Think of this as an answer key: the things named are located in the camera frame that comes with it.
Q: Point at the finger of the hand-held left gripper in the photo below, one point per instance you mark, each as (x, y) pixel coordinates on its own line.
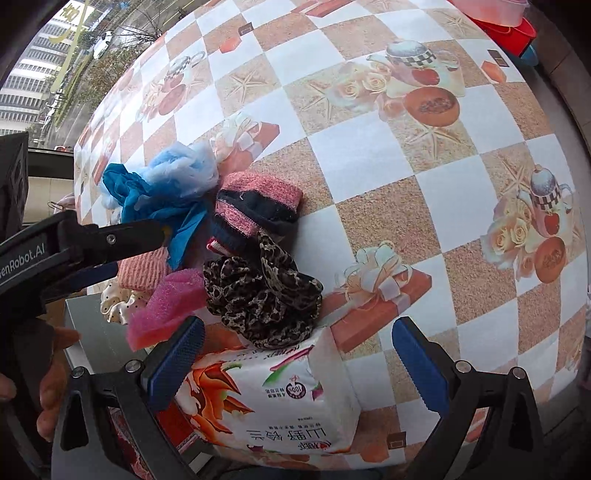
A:
(120, 242)
(92, 276)

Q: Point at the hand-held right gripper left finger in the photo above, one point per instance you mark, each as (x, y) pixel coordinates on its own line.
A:
(178, 364)

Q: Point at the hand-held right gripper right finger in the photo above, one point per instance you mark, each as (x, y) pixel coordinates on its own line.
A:
(418, 369)

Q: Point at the striped pink knit glove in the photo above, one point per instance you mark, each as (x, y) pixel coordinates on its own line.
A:
(143, 270)

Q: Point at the blue thin cloth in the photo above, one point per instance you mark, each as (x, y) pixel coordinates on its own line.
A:
(138, 196)

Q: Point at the pink foam sponge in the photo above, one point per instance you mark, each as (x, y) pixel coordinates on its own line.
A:
(157, 314)

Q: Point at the grey cardboard box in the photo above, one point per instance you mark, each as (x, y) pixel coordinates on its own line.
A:
(92, 341)

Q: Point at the light blue fluffy mesh pouf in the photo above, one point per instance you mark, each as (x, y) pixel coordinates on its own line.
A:
(184, 166)

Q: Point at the leopard print scrunchie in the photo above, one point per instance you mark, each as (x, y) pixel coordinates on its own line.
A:
(258, 304)

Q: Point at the person's left hand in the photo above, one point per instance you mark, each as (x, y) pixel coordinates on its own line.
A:
(51, 390)

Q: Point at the cream polka dot scrunchie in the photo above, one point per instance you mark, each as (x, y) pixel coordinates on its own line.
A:
(117, 304)

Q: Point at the pink patterned carton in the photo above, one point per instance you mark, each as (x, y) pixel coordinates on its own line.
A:
(182, 427)

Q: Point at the floral tissue pack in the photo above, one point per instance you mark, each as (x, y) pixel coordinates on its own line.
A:
(286, 406)

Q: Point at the pink and black knit cloth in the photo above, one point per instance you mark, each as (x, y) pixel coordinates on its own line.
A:
(268, 187)

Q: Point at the checked printed tablecloth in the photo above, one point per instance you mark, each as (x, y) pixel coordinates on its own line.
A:
(369, 184)

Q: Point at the blue plastic item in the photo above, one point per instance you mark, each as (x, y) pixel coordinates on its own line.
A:
(530, 55)

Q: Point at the red plastic container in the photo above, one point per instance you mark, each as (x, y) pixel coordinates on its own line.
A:
(512, 34)

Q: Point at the pink plastic basin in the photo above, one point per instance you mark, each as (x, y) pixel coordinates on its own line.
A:
(489, 10)

